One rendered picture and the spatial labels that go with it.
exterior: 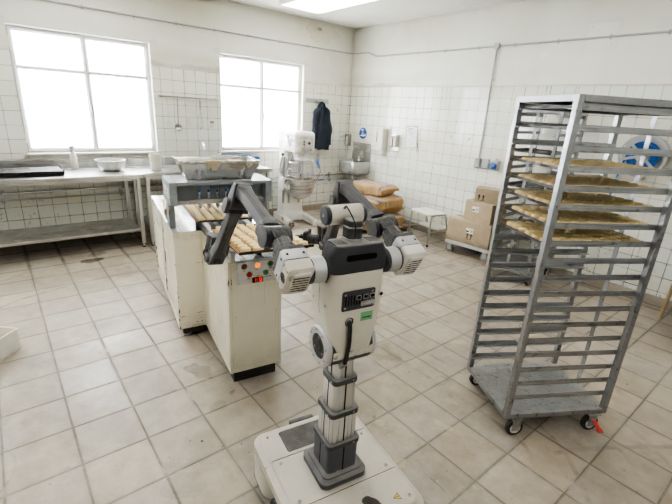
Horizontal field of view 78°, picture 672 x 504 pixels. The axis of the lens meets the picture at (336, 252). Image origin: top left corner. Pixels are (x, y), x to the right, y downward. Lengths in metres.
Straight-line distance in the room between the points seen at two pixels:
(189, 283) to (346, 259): 1.99
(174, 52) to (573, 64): 4.71
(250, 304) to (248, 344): 0.28
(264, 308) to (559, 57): 4.29
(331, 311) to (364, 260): 0.21
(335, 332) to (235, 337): 1.28
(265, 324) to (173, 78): 4.18
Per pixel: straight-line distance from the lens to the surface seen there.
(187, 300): 3.24
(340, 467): 1.90
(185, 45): 6.24
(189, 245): 3.09
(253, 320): 2.64
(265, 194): 3.14
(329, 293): 1.39
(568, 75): 5.48
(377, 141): 6.96
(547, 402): 2.85
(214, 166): 3.04
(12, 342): 3.61
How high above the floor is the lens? 1.69
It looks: 19 degrees down
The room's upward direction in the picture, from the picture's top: 3 degrees clockwise
